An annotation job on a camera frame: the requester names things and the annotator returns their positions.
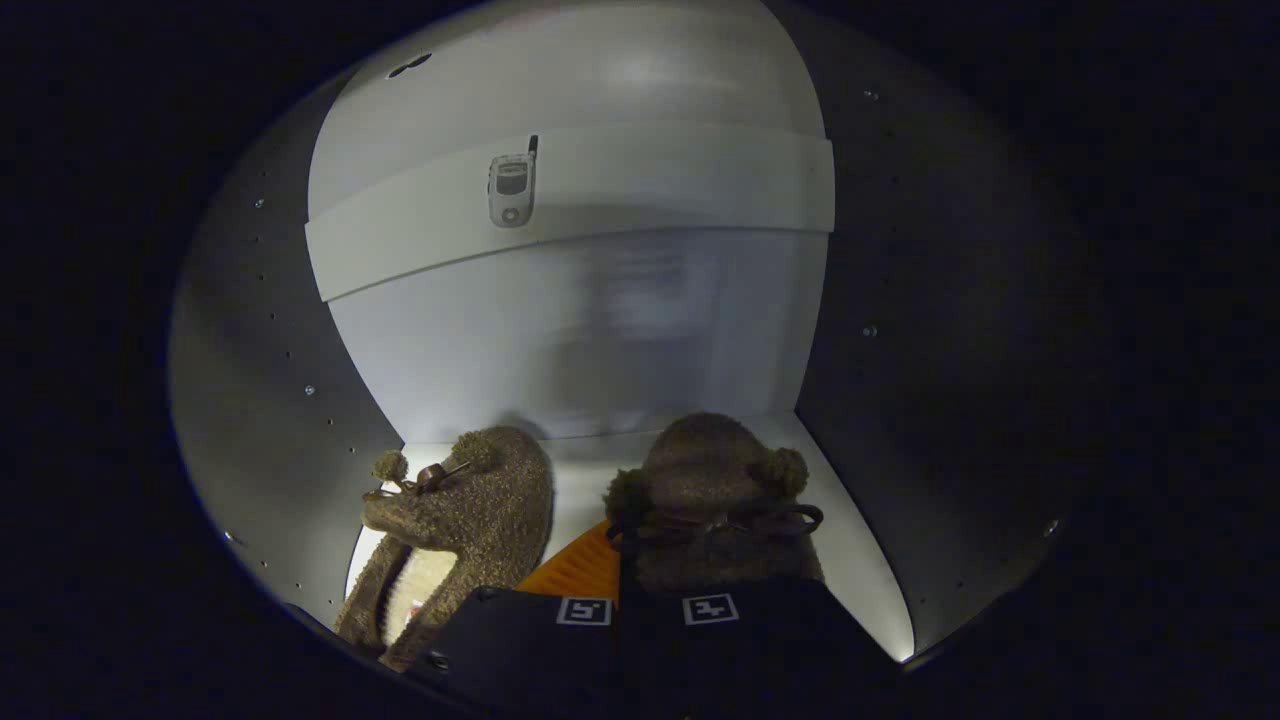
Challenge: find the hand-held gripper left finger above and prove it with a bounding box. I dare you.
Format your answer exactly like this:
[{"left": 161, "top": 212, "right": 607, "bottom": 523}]
[{"left": 403, "top": 518, "right": 623, "bottom": 720}]

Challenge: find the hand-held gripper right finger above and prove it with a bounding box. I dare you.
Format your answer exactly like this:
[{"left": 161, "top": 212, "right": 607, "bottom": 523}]
[{"left": 620, "top": 578, "right": 903, "bottom": 720}]

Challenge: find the brown fuzzy slipper shoe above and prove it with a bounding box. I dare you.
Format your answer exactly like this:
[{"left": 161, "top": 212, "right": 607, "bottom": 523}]
[
  {"left": 603, "top": 412, "right": 826, "bottom": 598},
  {"left": 333, "top": 425, "right": 554, "bottom": 673}
]

